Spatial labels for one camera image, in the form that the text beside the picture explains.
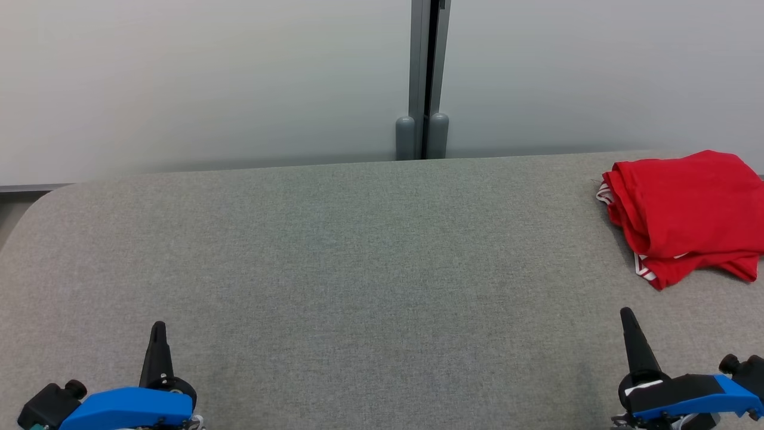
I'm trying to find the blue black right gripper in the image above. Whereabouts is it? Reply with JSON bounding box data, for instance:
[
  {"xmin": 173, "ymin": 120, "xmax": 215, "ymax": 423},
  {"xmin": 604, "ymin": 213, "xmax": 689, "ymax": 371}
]
[{"xmin": 611, "ymin": 307, "xmax": 764, "ymax": 430}]

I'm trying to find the grey partition post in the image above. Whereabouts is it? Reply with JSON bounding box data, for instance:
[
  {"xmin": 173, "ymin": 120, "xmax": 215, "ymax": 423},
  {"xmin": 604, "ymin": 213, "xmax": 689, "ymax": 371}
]
[{"xmin": 395, "ymin": 0, "xmax": 451, "ymax": 161}]

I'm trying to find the red white basketball jersey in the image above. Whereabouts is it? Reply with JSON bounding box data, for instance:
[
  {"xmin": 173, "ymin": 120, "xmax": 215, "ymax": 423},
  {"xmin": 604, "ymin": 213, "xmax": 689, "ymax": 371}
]
[{"xmin": 597, "ymin": 149, "xmax": 764, "ymax": 291}]

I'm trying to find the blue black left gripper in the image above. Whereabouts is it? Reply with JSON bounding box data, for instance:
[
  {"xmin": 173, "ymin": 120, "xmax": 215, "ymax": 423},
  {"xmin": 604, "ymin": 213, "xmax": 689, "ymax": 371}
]
[{"xmin": 58, "ymin": 321, "xmax": 205, "ymax": 430}]

